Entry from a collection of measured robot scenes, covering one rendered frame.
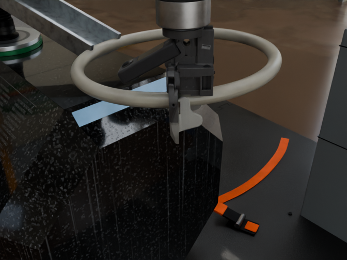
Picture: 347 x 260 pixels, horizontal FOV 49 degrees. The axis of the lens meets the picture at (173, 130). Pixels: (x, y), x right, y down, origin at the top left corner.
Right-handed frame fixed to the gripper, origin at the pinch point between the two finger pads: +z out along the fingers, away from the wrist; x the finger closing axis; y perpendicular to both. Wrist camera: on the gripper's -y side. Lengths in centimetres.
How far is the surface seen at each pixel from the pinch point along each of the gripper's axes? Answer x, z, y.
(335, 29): 348, 72, 164
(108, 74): 33.1, 1.0, -18.6
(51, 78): 30.1, 0.7, -33.3
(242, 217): 60, 77, 26
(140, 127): 18.6, 9.6, -8.8
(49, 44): 57, -1, -42
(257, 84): 4.7, -7.2, 16.3
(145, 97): -0.7, -7.2, -5.0
